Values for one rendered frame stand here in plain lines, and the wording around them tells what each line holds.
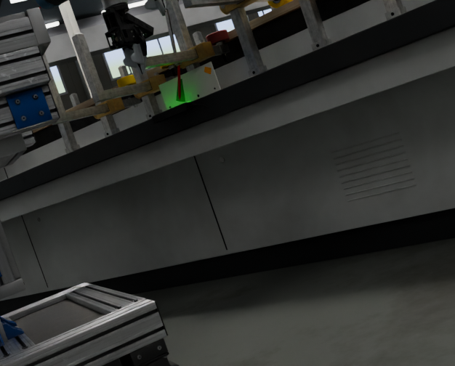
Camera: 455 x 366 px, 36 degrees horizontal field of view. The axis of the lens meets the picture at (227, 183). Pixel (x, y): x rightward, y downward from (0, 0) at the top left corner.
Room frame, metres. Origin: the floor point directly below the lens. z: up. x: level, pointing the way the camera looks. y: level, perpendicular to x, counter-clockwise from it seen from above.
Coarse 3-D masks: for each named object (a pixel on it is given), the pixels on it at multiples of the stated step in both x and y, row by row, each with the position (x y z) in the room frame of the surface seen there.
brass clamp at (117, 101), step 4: (108, 100) 2.66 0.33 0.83; (112, 100) 2.65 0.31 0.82; (116, 100) 2.66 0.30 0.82; (120, 100) 2.68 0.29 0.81; (100, 104) 2.69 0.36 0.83; (108, 104) 2.67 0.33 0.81; (112, 104) 2.65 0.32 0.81; (116, 104) 2.66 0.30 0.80; (120, 104) 2.67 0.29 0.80; (108, 108) 2.67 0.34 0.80; (112, 108) 2.66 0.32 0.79; (116, 108) 2.65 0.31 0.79; (120, 108) 2.67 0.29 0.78; (108, 112) 2.67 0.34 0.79; (112, 112) 2.66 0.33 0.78; (116, 112) 2.72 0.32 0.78; (96, 116) 2.73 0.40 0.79; (100, 116) 2.71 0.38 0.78
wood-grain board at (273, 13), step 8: (296, 0) 2.30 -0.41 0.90; (280, 8) 2.34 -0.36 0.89; (288, 8) 2.33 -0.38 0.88; (296, 8) 2.31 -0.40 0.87; (264, 16) 2.39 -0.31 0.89; (272, 16) 2.37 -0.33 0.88; (280, 16) 2.36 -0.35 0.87; (256, 24) 2.42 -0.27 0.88; (264, 24) 2.42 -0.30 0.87; (232, 32) 2.49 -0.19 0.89; (152, 72) 2.76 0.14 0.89; (160, 72) 2.74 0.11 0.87; (112, 88) 2.92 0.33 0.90; (80, 104) 3.06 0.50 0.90; (88, 104) 3.03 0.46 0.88; (40, 128) 3.27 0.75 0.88
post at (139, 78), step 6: (132, 48) 2.55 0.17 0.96; (132, 72) 2.56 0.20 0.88; (138, 78) 2.55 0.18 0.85; (144, 78) 2.55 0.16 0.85; (144, 96) 2.55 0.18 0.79; (150, 96) 2.55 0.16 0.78; (144, 102) 2.56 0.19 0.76; (150, 102) 2.54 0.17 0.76; (156, 102) 2.56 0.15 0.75; (150, 108) 2.54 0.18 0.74; (156, 108) 2.56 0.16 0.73
